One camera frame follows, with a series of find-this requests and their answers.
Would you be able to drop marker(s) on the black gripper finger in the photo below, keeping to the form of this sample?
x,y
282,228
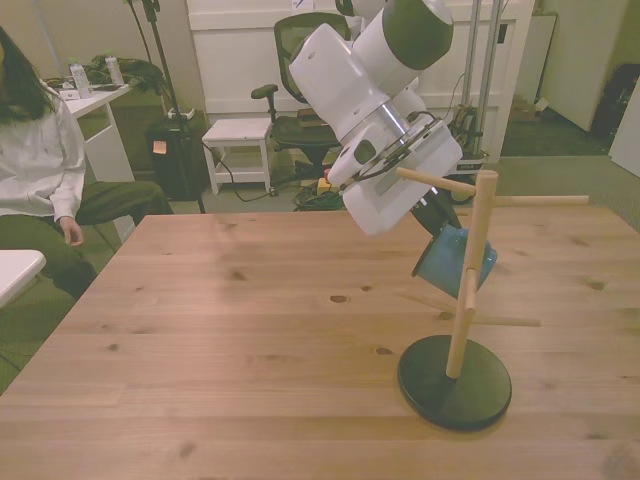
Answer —
x,y
425,220
447,212

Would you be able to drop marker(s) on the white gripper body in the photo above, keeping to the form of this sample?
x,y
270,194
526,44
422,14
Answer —
x,y
380,210

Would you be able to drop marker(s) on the blue enamel mug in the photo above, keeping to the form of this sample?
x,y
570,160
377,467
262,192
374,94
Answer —
x,y
442,265

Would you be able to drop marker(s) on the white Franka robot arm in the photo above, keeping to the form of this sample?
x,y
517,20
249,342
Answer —
x,y
340,75

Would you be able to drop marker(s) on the wooden mug tree black base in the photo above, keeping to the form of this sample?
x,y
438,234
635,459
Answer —
x,y
450,395

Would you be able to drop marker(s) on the bare person hand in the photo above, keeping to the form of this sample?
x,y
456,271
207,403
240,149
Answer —
x,y
71,232

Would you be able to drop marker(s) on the yellow emergency stop button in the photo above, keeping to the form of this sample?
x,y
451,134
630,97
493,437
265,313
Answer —
x,y
327,185

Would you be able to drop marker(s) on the black mesh office chair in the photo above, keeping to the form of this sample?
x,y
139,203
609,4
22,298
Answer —
x,y
300,132

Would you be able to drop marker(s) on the brown cardboard box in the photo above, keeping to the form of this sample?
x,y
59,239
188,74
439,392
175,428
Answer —
x,y
525,110

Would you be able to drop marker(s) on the white wooden stool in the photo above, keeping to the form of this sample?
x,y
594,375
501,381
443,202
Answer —
x,y
235,130

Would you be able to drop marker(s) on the white board panel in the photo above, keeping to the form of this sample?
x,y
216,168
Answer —
x,y
627,135
570,65

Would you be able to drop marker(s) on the black computer tower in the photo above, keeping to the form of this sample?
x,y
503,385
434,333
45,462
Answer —
x,y
175,165

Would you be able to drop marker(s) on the orange sticky note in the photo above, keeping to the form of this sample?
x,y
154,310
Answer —
x,y
160,147

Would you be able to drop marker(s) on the camouflage jacket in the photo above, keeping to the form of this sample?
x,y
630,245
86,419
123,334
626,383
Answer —
x,y
135,72

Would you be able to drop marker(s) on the clear plastic water bottle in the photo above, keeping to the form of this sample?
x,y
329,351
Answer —
x,y
80,77
114,70

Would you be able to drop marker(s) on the white office desk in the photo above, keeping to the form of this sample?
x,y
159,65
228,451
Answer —
x,y
95,100

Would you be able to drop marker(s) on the seated person white shirt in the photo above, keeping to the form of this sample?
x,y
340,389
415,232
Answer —
x,y
30,160

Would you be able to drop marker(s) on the white side table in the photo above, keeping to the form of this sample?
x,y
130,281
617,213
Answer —
x,y
17,267

